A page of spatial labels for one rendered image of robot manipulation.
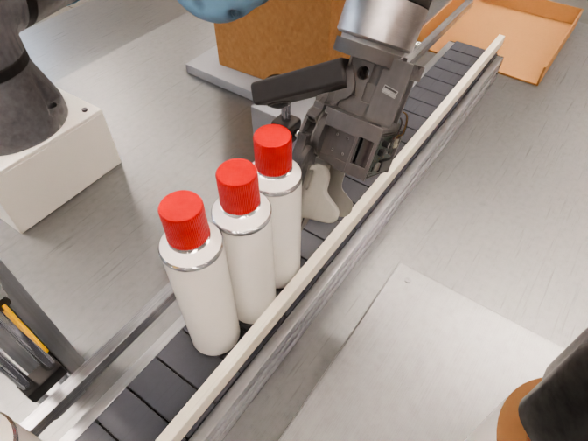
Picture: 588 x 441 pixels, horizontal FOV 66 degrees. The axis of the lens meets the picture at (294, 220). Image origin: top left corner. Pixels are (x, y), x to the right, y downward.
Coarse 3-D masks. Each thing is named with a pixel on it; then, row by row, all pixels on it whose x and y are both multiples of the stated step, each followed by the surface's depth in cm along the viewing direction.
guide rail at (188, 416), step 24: (456, 96) 72; (432, 120) 67; (408, 144) 64; (360, 216) 57; (336, 240) 53; (312, 264) 50; (288, 288) 48; (264, 312) 46; (264, 336) 46; (240, 360) 44; (216, 384) 42; (192, 408) 40; (168, 432) 39
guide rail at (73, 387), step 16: (432, 32) 75; (416, 48) 72; (160, 304) 42; (144, 320) 41; (112, 336) 40; (128, 336) 40; (96, 352) 39; (112, 352) 39; (80, 368) 38; (96, 368) 38; (64, 384) 37; (80, 384) 37; (48, 400) 36; (64, 400) 36; (32, 416) 35; (48, 416) 35; (32, 432) 35
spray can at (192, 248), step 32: (192, 192) 34; (192, 224) 33; (160, 256) 36; (192, 256) 35; (224, 256) 37; (192, 288) 37; (224, 288) 39; (192, 320) 41; (224, 320) 42; (224, 352) 46
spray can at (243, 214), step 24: (240, 168) 36; (240, 192) 35; (216, 216) 38; (240, 216) 37; (264, 216) 38; (240, 240) 38; (264, 240) 39; (240, 264) 40; (264, 264) 42; (240, 288) 44; (264, 288) 44; (240, 312) 47
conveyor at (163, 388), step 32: (448, 64) 84; (416, 96) 77; (416, 128) 72; (352, 192) 62; (384, 192) 62; (320, 224) 59; (160, 352) 47; (192, 352) 47; (256, 352) 47; (160, 384) 45; (192, 384) 45; (128, 416) 43; (160, 416) 44
